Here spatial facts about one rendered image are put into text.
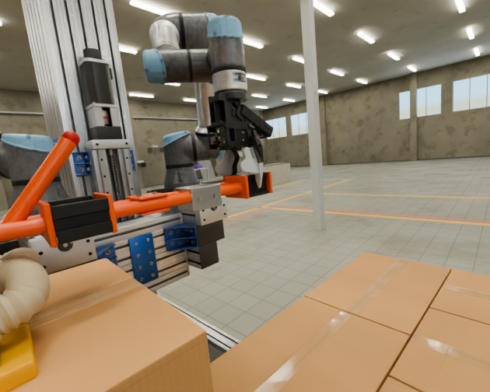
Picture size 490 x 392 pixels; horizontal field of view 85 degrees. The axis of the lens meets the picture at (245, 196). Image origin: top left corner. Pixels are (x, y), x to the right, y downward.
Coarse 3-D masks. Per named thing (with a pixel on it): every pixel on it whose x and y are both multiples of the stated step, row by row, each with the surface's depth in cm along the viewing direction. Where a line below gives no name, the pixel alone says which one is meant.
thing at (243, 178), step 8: (232, 176) 61; (240, 176) 58; (248, 176) 59; (264, 176) 63; (248, 184) 60; (256, 184) 61; (264, 184) 63; (240, 192) 59; (248, 192) 58; (256, 192) 61; (264, 192) 62; (272, 192) 63
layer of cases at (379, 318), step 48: (336, 288) 116; (384, 288) 112; (432, 288) 109; (480, 288) 106; (288, 336) 89; (336, 336) 87; (384, 336) 84; (432, 336) 82; (480, 336) 81; (240, 384) 72; (288, 384) 70; (336, 384) 69; (384, 384) 68; (432, 384) 66; (480, 384) 65
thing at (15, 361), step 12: (24, 324) 33; (12, 336) 30; (24, 336) 30; (0, 348) 28; (12, 348) 28; (24, 348) 28; (0, 360) 26; (12, 360) 26; (24, 360) 26; (0, 372) 25; (12, 372) 25; (24, 372) 26; (36, 372) 26; (0, 384) 24; (12, 384) 25
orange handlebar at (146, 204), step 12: (156, 192) 48; (168, 192) 52; (228, 192) 56; (120, 204) 42; (132, 204) 43; (144, 204) 44; (156, 204) 46; (168, 204) 47; (180, 204) 49; (36, 216) 38; (120, 216) 42; (0, 228) 33; (12, 228) 33; (24, 228) 34; (36, 228) 35; (0, 240) 33
